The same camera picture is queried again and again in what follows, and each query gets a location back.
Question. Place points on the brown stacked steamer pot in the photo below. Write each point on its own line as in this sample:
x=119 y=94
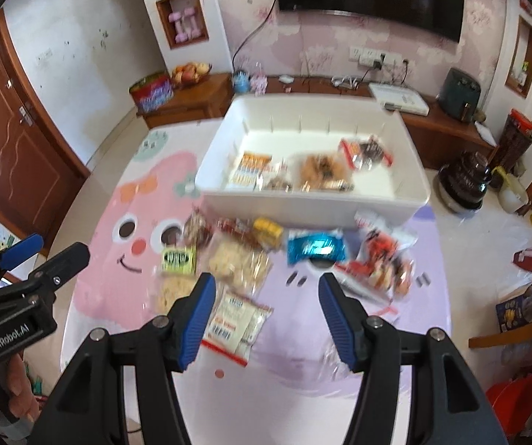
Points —
x=465 y=181

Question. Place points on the shiny blue snack packet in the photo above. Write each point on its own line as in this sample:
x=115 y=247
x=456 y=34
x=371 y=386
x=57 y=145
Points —
x=317 y=246

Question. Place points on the white packet with red edge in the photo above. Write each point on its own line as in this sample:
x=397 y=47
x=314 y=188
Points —
x=235 y=322

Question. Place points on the blue cup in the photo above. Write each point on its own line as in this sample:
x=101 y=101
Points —
x=241 y=82

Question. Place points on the yellow snack packet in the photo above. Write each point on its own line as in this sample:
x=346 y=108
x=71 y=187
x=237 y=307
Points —
x=268 y=231

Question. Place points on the wooden chair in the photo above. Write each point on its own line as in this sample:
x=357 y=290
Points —
x=502 y=339

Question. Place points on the pink small container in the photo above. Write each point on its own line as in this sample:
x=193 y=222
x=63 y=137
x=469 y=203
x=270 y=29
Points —
x=259 y=84

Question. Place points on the clear packet of brown pastries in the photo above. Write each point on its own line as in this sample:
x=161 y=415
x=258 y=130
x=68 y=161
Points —
x=323 y=171

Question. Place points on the brown wooden door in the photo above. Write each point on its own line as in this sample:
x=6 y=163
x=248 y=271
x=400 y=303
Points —
x=15 y=157

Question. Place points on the blue printed cardboard box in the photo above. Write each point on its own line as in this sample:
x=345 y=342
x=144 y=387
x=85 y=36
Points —
x=523 y=306

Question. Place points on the clear packet of dark snacks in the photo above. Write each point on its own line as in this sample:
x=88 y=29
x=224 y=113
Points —
x=276 y=176

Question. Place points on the white paper sheet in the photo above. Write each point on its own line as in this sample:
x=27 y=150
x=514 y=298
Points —
x=486 y=133

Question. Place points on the red plastic stool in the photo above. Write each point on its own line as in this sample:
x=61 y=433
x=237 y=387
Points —
x=518 y=401

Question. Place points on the wooden television cabinet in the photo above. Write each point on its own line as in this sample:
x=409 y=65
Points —
x=191 y=99

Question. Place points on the person's left hand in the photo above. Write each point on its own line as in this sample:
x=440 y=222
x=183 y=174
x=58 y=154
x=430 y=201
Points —
x=21 y=382

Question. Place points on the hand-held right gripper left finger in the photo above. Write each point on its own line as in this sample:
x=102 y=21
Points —
x=195 y=320

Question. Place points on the white yellow kettle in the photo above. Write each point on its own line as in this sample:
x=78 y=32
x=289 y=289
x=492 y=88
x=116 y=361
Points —
x=511 y=192

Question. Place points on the pink dumbbell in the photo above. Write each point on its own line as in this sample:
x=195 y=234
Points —
x=188 y=33
x=181 y=17

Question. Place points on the red round tin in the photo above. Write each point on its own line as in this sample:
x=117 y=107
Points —
x=152 y=92

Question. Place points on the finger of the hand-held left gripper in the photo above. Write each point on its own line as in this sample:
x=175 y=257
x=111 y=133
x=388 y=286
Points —
x=20 y=249
x=64 y=259

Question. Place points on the reddish brown snack packet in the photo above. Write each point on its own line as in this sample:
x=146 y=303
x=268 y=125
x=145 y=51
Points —
x=235 y=228

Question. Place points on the brown nut snack packet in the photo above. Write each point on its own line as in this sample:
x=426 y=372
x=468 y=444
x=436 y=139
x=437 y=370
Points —
x=197 y=229

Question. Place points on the white wall sockets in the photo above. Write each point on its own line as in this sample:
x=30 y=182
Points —
x=372 y=58

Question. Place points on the clear packet of orange snacks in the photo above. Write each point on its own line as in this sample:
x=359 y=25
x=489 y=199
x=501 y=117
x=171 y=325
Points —
x=379 y=279

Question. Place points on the white plastic storage bin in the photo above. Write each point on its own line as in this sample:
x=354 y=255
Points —
x=321 y=111

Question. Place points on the wicker basket with red lid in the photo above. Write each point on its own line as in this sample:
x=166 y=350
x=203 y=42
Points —
x=516 y=143

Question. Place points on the clear plastic wrapper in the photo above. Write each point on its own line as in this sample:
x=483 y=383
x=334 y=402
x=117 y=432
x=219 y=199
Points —
x=329 y=359

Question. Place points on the small pale cracker packet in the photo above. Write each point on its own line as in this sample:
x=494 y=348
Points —
x=173 y=294

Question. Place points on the white flat set-top box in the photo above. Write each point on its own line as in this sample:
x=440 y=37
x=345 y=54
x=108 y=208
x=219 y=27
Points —
x=398 y=97

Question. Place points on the basket of fruit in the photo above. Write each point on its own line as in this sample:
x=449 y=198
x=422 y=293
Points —
x=190 y=74

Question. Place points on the dark green air fryer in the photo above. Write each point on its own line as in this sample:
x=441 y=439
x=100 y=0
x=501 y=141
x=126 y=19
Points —
x=459 y=95

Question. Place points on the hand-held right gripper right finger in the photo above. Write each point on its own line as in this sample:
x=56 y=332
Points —
x=337 y=322

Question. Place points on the clear packet of pale crackers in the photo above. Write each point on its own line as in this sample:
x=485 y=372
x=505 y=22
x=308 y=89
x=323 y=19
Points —
x=238 y=264

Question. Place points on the green label snack packet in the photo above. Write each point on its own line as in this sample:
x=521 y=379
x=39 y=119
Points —
x=178 y=259

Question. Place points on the orange striped snack packet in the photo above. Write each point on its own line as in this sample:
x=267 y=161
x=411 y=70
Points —
x=249 y=169

